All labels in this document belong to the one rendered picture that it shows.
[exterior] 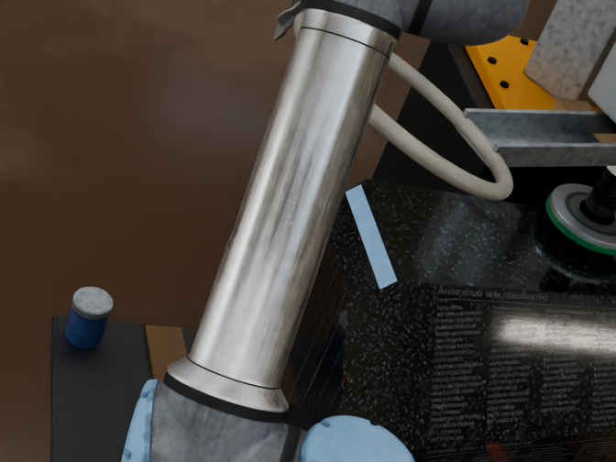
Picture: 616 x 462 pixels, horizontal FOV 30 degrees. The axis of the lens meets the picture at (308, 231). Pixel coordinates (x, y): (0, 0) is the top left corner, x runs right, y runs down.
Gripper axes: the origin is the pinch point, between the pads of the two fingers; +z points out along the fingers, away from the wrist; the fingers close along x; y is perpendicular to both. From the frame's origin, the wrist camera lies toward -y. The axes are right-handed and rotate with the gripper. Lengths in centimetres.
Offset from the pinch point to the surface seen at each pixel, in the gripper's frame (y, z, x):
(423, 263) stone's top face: -24, 20, 42
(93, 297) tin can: -49, 94, -16
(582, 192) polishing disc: -67, -5, 54
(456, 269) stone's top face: -28, 17, 48
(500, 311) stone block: -29, 18, 60
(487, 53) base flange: -124, -6, 6
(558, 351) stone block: -37, 18, 74
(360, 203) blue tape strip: -32.9, 22.7, 22.9
